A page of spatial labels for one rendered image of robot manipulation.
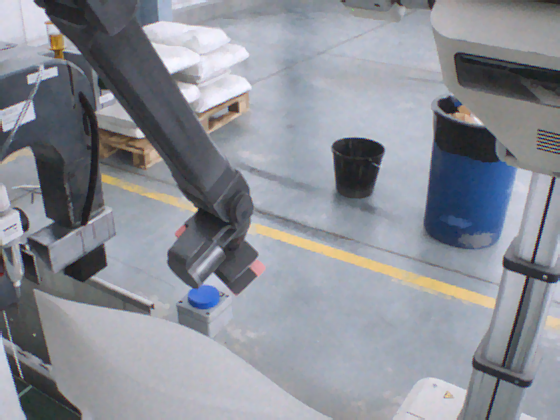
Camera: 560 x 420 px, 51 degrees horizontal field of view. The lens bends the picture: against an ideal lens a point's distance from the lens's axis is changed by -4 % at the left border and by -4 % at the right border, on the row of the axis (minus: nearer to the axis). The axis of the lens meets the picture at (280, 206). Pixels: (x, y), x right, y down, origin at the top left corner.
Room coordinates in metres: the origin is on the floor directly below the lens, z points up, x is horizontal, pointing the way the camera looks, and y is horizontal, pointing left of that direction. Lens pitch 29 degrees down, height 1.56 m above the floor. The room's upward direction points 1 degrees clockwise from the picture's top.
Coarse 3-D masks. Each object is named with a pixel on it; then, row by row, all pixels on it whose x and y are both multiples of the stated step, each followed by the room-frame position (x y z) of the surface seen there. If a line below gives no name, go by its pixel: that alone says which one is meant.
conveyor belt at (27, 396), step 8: (16, 384) 1.12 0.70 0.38; (24, 384) 1.12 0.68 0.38; (16, 392) 1.09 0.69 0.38; (24, 392) 1.10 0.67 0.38; (32, 392) 1.10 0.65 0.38; (40, 392) 1.10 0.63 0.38; (24, 400) 1.07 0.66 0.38; (32, 400) 1.07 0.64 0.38; (40, 400) 1.07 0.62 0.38; (48, 400) 1.07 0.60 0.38; (24, 408) 1.04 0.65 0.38; (32, 408) 1.04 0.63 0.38; (40, 408) 1.04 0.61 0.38; (48, 408) 1.05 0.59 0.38; (56, 408) 1.05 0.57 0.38; (64, 408) 1.05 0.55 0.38; (32, 416) 1.02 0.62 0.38; (40, 416) 1.02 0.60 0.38; (48, 416) 1.02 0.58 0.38; (56, 416) 1.02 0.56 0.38; (64, 416) 1.02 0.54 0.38; (72, 416) 1.02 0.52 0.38; (80, 416) 1.02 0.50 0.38
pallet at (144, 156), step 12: (240, 96) 4.21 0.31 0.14; (216, 108) 3.95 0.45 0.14; (228, 108) 4.23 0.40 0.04; (240, 108) 4.20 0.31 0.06; (204, 120) 3.80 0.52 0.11; (216, 120) 4.03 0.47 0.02; (228, 120) 4.06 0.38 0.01; (108, 132) 3.49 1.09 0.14; (108, 144) 3.39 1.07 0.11; (120, 144) 3.34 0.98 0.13; (132, 144) 3.30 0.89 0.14; (144, 144) 3.31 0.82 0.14; (144, 156) 3.25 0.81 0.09; (156, 156) 3.35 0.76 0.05; (144, 168) 3.26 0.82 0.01
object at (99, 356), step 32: (64, 320) 0.63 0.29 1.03; (96, 320) 0.64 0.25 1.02; (128, 320) 0.63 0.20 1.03; (160, 320) 0.62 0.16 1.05; (64, 352) 0.64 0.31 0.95; (96, 352) 0.57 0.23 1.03; (128, 352) 0.63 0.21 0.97; (160, 352) 0.62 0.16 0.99; (192, 352) 0.60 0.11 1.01; (224, 352) 0.57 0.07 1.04; (64, 384) 0.66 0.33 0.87; (96, 384) 0.58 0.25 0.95; (128, 384) 0.53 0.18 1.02; (160, 384) 0.50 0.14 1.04; (192, 384) 0.60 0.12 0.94; (224, 384) 0.57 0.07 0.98; (256, 384) 0.53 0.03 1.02; (96, 416) 0.60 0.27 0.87; (128, 416) 0.53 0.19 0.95; (160, 416) 0.50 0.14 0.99; (192, 416) 0.49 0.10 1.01; (224, 416) 0.48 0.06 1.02; (256, 416) 0.47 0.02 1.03; (288, 416) 0.46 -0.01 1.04; (320, 416) 0.46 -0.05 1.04
